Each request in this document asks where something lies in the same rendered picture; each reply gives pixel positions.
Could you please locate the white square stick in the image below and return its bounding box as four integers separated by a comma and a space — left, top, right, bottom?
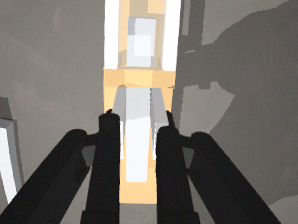
0, 119, 22, 204
126, 87, 152, 182

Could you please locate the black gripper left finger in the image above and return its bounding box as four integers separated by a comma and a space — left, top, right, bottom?
0, 87, 126, 224

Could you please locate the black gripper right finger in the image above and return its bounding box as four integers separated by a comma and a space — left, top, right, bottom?
150, 88, 281, 224

